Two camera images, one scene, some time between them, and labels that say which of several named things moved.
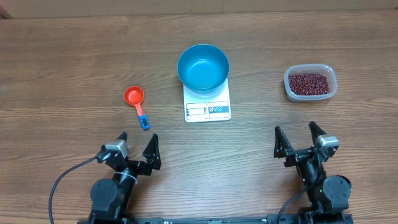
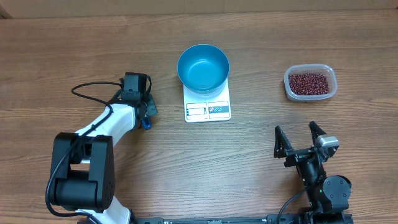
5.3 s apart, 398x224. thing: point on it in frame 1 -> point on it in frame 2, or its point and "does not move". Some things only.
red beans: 303,84 does not move
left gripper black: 134,163 -> 150,106
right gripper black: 301,154 does not move
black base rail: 305,218 does not move
